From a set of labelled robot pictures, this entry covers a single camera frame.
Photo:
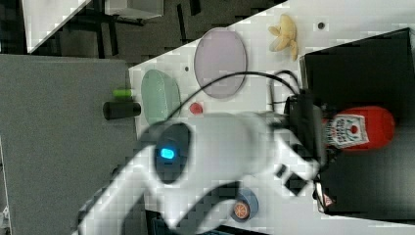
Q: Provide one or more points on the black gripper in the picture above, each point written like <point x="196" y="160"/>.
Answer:
<point x="305" y="119"/>

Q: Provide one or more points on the red ketchup bottle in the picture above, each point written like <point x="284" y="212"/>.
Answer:
<point x="359" y="129"/>

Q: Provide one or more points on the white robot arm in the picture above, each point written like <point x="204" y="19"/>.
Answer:
<point x="196" y="166"/>

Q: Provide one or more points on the black toaster oven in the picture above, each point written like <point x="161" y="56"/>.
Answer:
<point x="366" y="91"/>

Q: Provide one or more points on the peeled banana toy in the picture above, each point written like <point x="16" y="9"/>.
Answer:
<point x="285" y="33"/>

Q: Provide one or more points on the round purple plate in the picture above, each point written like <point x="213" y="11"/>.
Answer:
<point x="219" y="52"/>

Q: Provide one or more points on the blue cup with orange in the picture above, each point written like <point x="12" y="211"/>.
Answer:
<point x="246" y="207"/>

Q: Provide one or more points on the red strawberry near plate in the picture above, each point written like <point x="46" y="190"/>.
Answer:
<point x="196" y="109"/>

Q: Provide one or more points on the green perforated colander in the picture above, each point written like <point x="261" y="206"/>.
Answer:
<point x="160" y="95"/>

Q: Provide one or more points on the green cylinder object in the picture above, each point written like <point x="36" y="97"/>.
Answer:
<point x="123" y="93"/>

